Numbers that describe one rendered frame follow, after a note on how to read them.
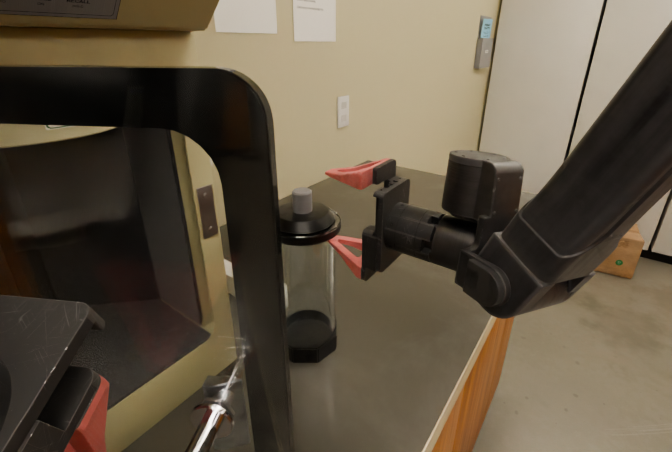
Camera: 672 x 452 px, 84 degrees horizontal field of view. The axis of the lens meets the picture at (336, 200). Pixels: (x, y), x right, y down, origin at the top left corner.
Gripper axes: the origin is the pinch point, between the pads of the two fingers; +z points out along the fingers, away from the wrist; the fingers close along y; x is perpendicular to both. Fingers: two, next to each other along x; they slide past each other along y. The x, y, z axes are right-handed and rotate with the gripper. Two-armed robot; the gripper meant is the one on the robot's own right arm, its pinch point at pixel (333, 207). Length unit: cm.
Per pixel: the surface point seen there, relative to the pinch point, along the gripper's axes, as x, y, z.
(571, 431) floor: -96, -121, -42
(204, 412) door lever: 28.6, 1.4, -12.2
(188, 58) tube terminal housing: 10.1, 18.7, 12.0
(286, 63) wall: -51, 14, 55
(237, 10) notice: -34, 27, 55
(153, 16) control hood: 15.3, 22.5, 8.4
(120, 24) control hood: 18.1, 21.8, 9.2
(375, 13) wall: -102, 29, 55
